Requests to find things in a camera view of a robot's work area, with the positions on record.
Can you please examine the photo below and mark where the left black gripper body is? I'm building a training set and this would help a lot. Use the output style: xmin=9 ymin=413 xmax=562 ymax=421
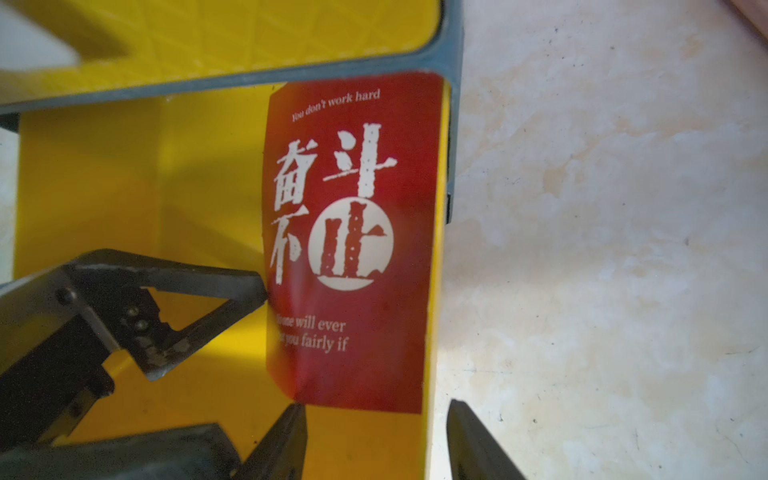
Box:
xmin=1 ymin=266 xmax=119 ymax=450

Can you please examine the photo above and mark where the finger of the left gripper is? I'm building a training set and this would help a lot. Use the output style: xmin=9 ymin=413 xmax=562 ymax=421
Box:
xmin=64 ymin=249 xmax=267 ymax=381

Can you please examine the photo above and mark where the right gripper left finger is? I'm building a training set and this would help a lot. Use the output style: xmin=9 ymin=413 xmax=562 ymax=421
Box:
xmin=233 ymin=403 xmax=308 ymax=480

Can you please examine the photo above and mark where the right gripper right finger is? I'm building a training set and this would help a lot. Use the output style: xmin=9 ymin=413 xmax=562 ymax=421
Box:
xmin=446 ymin=399 xmax=525 ymax=480

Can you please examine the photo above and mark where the yellow drawer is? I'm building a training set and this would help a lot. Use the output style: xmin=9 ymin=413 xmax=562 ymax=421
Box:
xmin=1 ymin=73 xmax=450 ymax=479
xmin=1 ymin=0 xmax=443 ymax=105

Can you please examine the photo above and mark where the teal drawer cabinet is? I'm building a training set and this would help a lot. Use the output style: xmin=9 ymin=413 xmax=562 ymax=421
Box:
xmin=0 ymin=0 xmax=466 ymax=224

